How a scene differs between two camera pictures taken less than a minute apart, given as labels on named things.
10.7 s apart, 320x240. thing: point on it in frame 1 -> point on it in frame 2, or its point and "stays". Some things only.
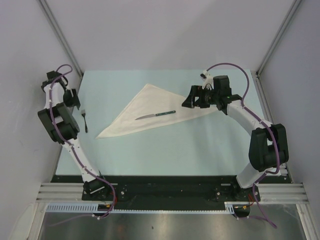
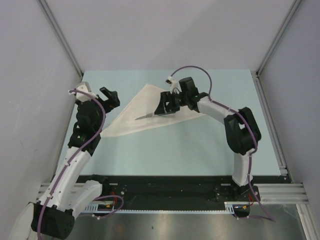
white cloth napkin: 151,107 stays
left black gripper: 74,101 -> 112,101
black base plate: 162,192 stays
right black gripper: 196,91 -> 162,108
